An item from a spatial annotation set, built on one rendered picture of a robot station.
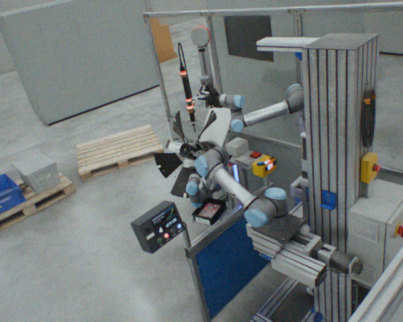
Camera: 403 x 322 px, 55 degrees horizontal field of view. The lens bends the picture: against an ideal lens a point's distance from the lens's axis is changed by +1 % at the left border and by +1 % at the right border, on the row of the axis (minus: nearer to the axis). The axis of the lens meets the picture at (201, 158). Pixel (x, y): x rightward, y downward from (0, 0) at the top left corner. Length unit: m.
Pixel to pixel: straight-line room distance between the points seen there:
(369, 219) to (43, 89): 6.73
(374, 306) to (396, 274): 0.08
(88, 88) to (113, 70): 0.63
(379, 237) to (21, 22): 6.81
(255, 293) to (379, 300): 2.69
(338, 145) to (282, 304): 1.41
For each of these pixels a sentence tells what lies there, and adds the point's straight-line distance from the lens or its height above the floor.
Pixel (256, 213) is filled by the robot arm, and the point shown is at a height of 1.25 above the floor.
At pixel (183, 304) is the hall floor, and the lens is 3.38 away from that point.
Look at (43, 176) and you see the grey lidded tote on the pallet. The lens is 5.26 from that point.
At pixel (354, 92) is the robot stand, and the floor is 1.84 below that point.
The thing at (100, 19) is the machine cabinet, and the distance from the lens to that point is 8.11.
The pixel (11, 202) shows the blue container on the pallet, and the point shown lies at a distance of 5.25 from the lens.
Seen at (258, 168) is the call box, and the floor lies 1.06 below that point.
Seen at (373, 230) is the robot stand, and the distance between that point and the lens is 2.10.
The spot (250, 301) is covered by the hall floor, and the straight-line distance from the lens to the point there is 3.30.
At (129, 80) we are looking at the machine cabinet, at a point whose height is 0.34.
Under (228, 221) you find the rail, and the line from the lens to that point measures 2.72.
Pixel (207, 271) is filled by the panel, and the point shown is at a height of 0.56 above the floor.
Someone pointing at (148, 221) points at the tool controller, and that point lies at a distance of 2.18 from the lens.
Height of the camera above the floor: 2.50
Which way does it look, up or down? 28 degrees down
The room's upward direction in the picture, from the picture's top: 11 degrees counter-clockwise
